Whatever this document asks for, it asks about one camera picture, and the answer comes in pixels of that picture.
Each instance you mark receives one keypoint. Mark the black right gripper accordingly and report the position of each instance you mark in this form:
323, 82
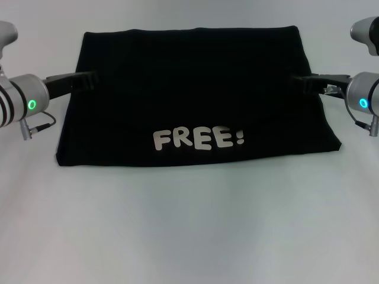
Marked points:
334, 81

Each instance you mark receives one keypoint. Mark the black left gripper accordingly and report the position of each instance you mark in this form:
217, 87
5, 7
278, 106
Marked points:
59, 85

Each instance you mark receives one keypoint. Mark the black shirt with FREE print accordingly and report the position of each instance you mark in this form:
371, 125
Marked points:
189, 88

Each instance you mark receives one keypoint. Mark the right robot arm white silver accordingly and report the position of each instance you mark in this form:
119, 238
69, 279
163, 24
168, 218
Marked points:
358, 88

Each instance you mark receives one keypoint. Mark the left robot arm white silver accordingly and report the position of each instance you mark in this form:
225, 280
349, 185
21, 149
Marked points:
20, 94

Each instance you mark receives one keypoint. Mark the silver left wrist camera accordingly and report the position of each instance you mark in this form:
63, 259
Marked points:
6, 32

